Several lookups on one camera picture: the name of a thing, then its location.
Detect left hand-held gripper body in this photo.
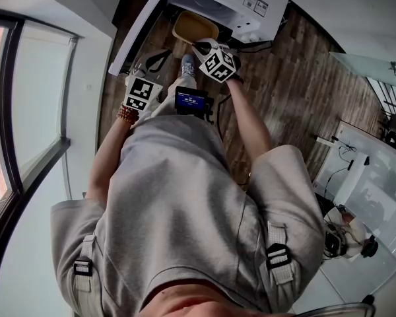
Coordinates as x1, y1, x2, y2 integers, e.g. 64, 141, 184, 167
121, 65, 164, 112

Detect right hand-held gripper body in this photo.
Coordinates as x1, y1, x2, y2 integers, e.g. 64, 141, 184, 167
197, 41, 242, 85

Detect tan plastic bowl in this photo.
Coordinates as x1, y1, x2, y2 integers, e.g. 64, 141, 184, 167
172, 11, 219, 46

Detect person's right forearm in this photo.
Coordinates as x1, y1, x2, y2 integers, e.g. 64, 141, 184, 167
224, 77, 273, 161

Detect person's left forearm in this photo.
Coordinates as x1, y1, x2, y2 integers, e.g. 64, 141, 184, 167
85, 116, 139, 201

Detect grey shoe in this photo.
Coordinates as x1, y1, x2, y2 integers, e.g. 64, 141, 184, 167
180, 53, 196, 79

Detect person's light trousers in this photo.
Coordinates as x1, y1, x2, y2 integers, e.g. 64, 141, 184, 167
145, 76, 199, 122

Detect black monitor with blue screen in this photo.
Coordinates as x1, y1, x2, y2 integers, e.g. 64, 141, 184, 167
174, 86, 209, 116

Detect black-framed window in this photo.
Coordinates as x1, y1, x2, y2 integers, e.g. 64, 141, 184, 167
0, 7, 80, 244

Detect person in white shirt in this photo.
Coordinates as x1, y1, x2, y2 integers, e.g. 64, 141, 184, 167
50, 116, 326, 317

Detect glass partition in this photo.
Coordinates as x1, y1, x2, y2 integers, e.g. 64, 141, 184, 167
329, 51, 396, 87

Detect white desk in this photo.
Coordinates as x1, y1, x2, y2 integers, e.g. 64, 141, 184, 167
313, 120, 396, 264

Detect white cloth bag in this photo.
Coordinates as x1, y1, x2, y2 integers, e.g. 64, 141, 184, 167
323, 206, 367, 260

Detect person's head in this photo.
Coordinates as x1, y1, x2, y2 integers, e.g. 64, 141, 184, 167
138, 284, 284, 317

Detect brown beaded bracelet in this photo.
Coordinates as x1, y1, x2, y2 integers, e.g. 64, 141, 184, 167
115, 104, 141, 125

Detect black monitor cable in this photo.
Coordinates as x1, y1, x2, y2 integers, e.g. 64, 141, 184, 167
216, 92, 232, 141

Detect beige harness strap with buckle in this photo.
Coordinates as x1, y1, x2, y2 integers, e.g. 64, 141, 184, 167
265, 221, 296, 285
73, 234, 96, 292

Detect grey head mount rim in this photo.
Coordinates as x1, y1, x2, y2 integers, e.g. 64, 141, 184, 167
292, 302, 377, 317

